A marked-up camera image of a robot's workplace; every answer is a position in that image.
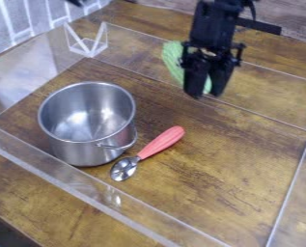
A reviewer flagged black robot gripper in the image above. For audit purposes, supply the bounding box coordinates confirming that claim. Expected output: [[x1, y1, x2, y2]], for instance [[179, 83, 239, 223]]
[[183, 0, 247, 98]]

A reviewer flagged green bitter gourd toy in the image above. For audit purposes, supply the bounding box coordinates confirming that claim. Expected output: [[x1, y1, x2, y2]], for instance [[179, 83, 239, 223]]
[[162, 41, 215, 94]]

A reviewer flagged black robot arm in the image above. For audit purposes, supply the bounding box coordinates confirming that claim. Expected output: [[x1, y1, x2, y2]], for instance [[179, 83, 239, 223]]
[[179, 0, 255, 98]]

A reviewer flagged silver metal pot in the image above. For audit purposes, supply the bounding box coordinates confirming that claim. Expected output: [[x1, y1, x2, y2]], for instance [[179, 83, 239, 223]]
[[38, 81, 138, 167]]

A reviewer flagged black wall strip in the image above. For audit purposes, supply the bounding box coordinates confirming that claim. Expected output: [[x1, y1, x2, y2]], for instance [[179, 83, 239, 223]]
[[237, 17, 282, 36]]

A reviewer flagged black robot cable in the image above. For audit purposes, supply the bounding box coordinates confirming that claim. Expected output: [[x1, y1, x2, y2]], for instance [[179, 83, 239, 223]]
[[245, 0, 258, 22]]

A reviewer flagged clear acrylic tray wall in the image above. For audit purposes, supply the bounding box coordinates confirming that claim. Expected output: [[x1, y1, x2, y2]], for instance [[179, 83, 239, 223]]
[[0, 21, 306, 247]]

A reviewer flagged red-handled metal spoon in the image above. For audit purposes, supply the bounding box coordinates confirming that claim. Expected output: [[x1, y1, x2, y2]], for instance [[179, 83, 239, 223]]
[[110, 125, 185, 181]]

